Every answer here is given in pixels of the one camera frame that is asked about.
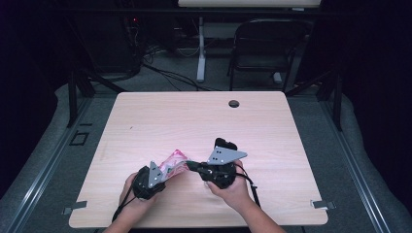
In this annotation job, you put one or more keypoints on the black folding chair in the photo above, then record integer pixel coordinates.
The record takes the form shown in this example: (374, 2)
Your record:
(259, 66)

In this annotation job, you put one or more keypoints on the aluminium floor rail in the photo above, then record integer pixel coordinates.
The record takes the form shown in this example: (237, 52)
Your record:
(359, 174)
(39, 180)

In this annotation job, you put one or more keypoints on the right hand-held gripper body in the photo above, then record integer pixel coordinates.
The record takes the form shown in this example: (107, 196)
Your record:
(222, 158)

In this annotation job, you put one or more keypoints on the grey tape piece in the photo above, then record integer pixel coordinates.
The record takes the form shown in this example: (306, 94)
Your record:
(76, 205)
(322, 204)

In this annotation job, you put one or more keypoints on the black equipment with red light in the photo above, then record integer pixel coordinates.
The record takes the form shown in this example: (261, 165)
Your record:
(113, 48)

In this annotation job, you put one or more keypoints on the pink and white plastic bag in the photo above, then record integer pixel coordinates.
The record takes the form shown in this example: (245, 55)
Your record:
(175, 161)

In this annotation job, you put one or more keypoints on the person's right hand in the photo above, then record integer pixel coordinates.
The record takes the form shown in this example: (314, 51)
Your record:
(236, 194)

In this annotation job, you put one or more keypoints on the glass jar with black lid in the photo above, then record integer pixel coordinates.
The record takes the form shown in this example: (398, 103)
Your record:
(223, 143)

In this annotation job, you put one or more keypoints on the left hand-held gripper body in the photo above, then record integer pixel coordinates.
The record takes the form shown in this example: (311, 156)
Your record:
(145, 184)

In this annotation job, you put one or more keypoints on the person's left hand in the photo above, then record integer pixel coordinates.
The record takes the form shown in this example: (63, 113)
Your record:
(136, 205)

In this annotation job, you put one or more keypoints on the black metal stand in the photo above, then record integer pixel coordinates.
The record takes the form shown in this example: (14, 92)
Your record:
(337, 106)
(72, 103)

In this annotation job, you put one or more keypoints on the white desk leg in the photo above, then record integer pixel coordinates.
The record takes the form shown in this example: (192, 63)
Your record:
(201, 64)

